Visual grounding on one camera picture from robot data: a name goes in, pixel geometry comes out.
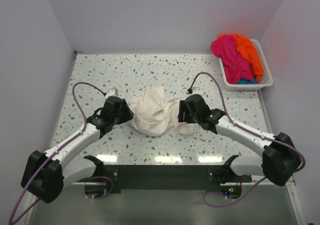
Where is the white t shirt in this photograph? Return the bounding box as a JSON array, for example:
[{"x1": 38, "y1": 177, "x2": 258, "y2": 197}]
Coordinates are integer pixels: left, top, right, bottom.
[{"x1": 129, "y1": 85, "x2": 194, "y2": 137}]

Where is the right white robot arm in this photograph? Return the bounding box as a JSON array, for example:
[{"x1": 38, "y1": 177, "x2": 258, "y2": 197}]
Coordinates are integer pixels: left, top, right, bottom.
[{"x1": 177, "y1": 94, "x2": 305, "y2": 187}]

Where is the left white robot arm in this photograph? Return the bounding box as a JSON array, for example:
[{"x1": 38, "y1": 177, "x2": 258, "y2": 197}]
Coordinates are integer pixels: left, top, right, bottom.
[{"x1": 21, "y1": 96, "x2": 134, "y2": 204}]

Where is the blue t shirt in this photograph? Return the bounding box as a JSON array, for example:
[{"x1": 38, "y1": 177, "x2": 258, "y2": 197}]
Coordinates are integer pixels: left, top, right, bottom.
[{"x1": 236, "y1": 76, "x2": 259, "y2": 85}]

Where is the pink t shirt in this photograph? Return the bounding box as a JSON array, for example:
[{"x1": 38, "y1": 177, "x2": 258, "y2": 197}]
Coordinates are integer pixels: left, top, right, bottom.
[{"x1": 210, "y1": 35, "x2": 254, "y2": 84}]

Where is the white plastic basket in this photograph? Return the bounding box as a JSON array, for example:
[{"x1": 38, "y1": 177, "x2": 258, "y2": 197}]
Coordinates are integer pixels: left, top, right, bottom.
[{"x1": 218, "y1": 39, "x2": 274, "y2": 91}]

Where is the orange t shirt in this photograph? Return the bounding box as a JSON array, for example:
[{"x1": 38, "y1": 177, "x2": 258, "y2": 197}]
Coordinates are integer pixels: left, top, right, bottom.
[{"x1": 218, "y1": 34, "x2": 264, "y2": 82}]

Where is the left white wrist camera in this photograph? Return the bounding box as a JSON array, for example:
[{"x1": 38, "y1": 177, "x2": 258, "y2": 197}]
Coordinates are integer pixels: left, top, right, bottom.
[{"x1": 104, "y1": 87, "x2": 119, "y2": 100}]

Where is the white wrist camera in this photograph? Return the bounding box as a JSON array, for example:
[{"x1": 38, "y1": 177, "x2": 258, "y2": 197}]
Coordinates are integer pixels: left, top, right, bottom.
[
  {"x1": 104, "y1": 87, "x2": 119, "y2": 100},
  {"x1": 187, "y1": 87, "x2": 204, "y2": 96}
]

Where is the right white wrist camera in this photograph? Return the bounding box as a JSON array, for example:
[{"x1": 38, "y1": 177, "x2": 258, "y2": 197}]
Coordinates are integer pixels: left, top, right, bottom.
[{"x1": 187, "y1": 87, "x2": 204, "y2": 96}]

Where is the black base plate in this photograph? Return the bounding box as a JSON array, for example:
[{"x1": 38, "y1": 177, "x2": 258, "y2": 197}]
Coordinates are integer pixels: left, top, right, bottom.
[{"x1": 82, "y1": 165, "x2": 252, "y2": 198}]

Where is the aluminium rail frame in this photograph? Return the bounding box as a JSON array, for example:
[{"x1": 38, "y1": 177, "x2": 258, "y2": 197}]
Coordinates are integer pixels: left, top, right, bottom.
[{"x1": 257, "y1": 90, "x2": 307, "y2": 225}]

